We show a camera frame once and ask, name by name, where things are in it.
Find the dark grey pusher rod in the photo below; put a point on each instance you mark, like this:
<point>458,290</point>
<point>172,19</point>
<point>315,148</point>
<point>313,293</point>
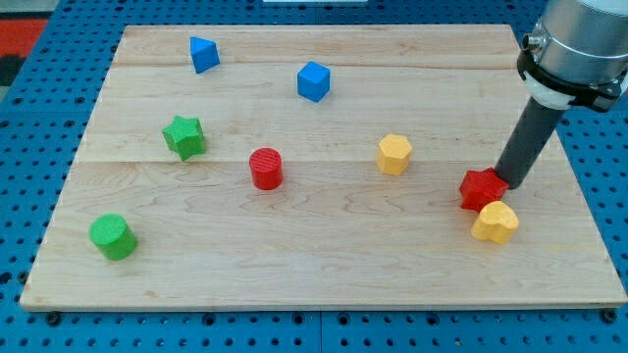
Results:
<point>529,137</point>

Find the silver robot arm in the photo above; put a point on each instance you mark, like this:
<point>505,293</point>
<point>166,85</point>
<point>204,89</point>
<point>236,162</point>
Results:
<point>576,55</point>

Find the red star block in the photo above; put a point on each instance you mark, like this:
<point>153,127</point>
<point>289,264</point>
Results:
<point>480,188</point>

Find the yellow hexagon block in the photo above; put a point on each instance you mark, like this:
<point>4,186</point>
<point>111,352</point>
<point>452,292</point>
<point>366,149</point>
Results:
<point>393,155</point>

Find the green star block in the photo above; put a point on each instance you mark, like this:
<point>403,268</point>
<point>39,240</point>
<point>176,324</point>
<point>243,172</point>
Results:
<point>185,137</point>

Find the yellow heart block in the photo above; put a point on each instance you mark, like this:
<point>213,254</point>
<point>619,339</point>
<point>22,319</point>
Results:
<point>496,222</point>

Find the blue cube block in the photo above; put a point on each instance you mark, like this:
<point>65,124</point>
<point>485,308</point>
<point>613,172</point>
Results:
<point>313,81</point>

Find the red cylinder block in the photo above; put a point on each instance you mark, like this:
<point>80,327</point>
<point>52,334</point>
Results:
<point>266,168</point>

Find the wooden board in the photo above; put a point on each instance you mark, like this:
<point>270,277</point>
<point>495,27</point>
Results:
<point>337,234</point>

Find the blue triangle block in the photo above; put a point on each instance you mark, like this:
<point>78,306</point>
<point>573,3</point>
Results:
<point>204,54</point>

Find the green cylinder block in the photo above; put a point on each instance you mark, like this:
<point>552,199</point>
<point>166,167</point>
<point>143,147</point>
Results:
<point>113,237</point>

